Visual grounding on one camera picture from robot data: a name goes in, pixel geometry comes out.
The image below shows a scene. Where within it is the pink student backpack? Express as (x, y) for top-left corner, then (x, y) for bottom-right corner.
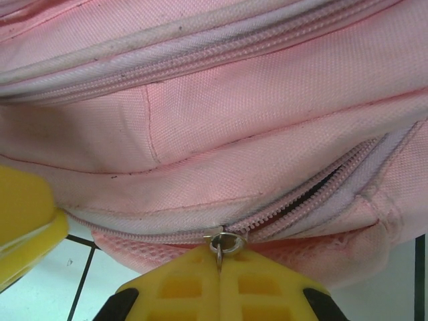
(0, 0), (428, 292)

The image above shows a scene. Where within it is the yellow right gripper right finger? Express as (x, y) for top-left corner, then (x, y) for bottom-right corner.
(220, 250), (348, 321)

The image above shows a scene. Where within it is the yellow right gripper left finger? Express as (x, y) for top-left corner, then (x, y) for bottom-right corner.
(100, 247), (223, 321)

